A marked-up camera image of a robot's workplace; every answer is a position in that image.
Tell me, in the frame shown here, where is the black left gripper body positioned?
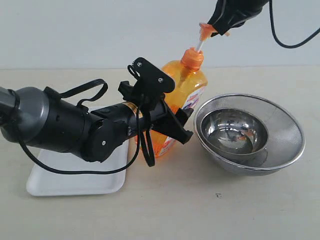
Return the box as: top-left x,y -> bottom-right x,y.
91,100 -> 193,144

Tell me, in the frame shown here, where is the orange dish soap pump bottle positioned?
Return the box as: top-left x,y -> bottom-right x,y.
140,23 -> 218,157

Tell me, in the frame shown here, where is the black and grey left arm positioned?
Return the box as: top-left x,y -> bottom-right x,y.
0,87 -> 193,162

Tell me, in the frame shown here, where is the small stainless steel bowl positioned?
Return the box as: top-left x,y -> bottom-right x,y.
201,108 -> 269,166

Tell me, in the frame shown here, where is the steel mesh strainer basket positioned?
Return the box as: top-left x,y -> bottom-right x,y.
193,93 -> 306,176

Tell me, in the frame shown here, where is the white rectangular plastic tray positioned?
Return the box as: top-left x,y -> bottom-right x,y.
25,105 -> 130,197

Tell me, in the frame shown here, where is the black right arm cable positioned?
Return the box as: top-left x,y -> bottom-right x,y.
268,0 -> 320,49

